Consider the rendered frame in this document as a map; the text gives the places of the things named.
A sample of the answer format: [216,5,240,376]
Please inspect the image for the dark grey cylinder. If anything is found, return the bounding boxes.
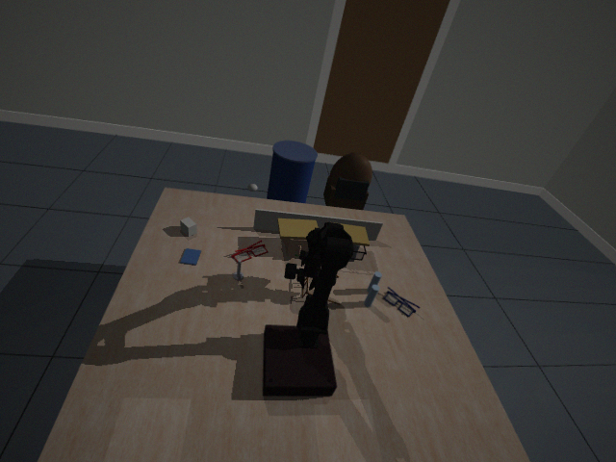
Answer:
[364,285,380,308]
[367,271,382,293]

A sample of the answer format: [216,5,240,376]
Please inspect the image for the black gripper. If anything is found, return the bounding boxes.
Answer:
[284,259,321,291]

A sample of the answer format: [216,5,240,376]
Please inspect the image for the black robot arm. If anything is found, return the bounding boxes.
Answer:
[296,222,354,348]

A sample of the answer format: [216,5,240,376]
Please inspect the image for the tan rectangular block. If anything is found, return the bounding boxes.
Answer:
[340,223,370,251]

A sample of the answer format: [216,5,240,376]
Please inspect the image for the red-framed glasses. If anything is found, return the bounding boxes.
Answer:
[231,241,268,263]

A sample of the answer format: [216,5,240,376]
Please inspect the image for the grey rectangular panel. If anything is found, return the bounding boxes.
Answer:
[253,209,383,241]

